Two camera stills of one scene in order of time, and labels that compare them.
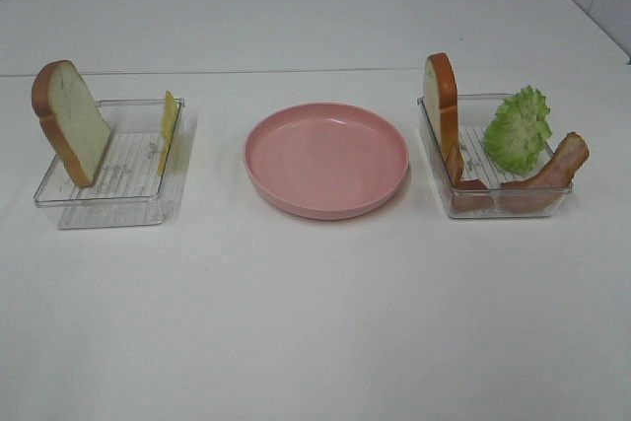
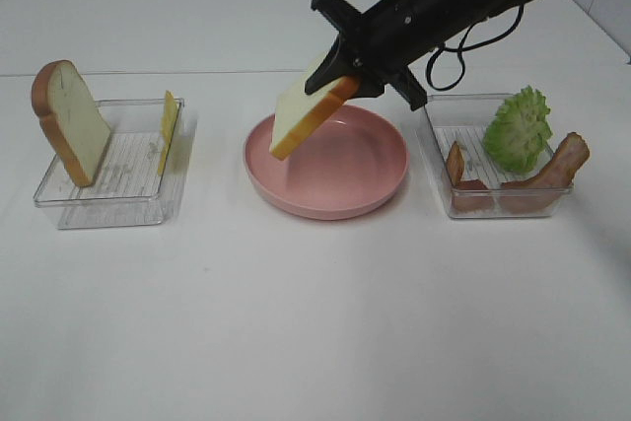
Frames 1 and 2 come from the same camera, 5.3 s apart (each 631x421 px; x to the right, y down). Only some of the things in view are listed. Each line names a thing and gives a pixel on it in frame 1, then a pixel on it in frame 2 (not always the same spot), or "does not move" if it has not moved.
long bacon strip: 551,184 does not move
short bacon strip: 466,194 does not move
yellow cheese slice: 169,116 does not move
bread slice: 442,103 → 302,114
